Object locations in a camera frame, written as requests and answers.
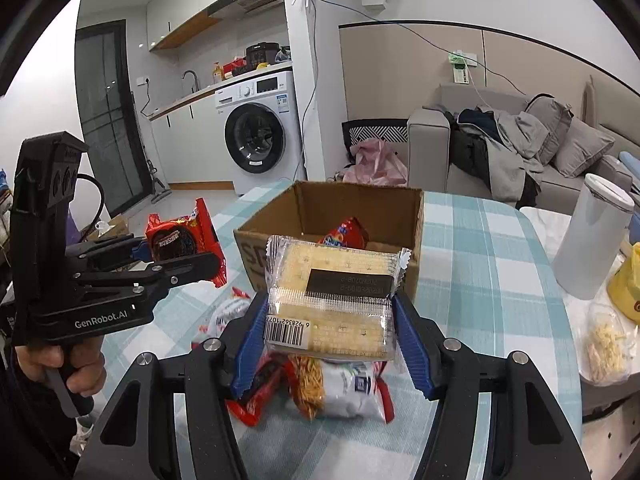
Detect black rice cooker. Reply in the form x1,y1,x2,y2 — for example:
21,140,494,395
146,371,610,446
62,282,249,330
245,42,281,68

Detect red and black snack packet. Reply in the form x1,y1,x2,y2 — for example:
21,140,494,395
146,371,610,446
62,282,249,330
226,350,301,428

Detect grey sofa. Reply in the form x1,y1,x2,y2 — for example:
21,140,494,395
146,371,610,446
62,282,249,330
407,77,640,211

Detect grey cushion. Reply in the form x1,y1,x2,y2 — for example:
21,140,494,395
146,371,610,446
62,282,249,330
524,94,574,165
552,117,616,178

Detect white wall power strip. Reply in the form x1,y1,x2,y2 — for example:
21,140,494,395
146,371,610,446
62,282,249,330
447,50,478,84

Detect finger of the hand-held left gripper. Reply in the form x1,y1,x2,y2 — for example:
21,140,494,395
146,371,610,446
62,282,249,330
70,234,153,272
80,251,222,293

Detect grey garment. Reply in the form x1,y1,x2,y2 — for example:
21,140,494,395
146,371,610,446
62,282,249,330
477,107,551,198

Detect dark glass door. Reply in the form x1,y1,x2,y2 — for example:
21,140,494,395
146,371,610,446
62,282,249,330
75,20,152,218

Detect white red noodle snack packet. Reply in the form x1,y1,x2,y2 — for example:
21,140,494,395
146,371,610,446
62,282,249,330
287,354,396,423

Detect white and red snack packet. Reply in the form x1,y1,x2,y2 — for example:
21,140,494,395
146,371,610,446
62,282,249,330
192,287,253,346

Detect black patterned basket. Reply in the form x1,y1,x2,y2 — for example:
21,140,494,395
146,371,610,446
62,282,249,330
341,119,410,166

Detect black jacket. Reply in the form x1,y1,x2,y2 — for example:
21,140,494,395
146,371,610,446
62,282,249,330
446,108,501,183

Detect yellow bag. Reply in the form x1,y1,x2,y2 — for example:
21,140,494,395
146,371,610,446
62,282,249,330
607,242,640,326

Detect white wall cabinets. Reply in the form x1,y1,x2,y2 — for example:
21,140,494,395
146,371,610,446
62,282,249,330
146,0,301,52

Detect white kitchen counter cabinet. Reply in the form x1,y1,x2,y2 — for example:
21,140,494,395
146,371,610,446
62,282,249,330
149,60,293,191

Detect person's left hand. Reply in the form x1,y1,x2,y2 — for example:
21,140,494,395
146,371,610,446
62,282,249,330
15,332,107,413

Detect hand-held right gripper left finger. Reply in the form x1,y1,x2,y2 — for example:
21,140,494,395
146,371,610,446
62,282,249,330
87,291,271,480

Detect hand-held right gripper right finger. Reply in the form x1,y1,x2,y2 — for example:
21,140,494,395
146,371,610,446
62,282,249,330
391,292,592,480

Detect teal checked tablecloth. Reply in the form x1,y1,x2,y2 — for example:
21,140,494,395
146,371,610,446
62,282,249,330
90,190,583,480

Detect pink plastic bag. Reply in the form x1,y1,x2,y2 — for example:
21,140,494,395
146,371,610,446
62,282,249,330
342,139,408,186

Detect red cookie packet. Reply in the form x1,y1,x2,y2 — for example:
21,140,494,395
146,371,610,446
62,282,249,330
145,197,228,288

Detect white canister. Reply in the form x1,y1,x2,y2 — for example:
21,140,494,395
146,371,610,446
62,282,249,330
554,173,636,301

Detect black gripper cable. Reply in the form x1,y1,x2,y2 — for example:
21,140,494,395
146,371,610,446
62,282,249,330
75,174,107,241

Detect clear cracker packet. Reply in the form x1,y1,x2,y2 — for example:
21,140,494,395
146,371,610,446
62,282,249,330
264,234,412,363

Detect brown cardboard box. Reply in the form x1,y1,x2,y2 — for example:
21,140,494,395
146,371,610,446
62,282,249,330
233,180,426,306

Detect clear bag of snacks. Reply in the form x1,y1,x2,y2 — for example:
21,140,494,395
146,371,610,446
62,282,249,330
580,300,636,387

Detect white washing machine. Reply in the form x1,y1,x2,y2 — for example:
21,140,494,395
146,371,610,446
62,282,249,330
215,71,303,196

